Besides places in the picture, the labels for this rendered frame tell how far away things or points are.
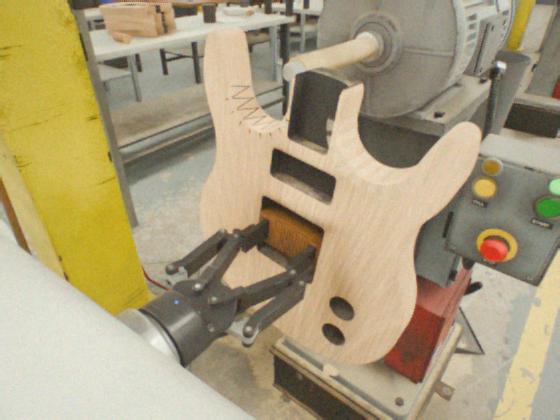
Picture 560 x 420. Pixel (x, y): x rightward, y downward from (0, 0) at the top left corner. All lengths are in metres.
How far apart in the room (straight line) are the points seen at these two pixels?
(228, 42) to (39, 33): 0.83
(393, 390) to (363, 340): 0.77
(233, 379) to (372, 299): 1.20
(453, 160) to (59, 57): 1.11
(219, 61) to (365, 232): 0.26
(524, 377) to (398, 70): 1.45
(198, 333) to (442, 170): 0.27
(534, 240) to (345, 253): 0.34
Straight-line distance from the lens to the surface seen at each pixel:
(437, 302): 1.10
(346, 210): 0.44
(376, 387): 1.30
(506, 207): 0.69
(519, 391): 1.83
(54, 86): 1.29
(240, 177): 0.52
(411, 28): 0.67
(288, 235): 0.51
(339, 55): 0.57
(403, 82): 0.69
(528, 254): 0.72
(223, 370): 1.66
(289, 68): 0.50
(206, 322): 0.41
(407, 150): 0.90
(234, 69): 0.50
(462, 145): 0.36
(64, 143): 1.33
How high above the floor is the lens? 1.38
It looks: 34 degrees down
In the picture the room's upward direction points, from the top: straight up
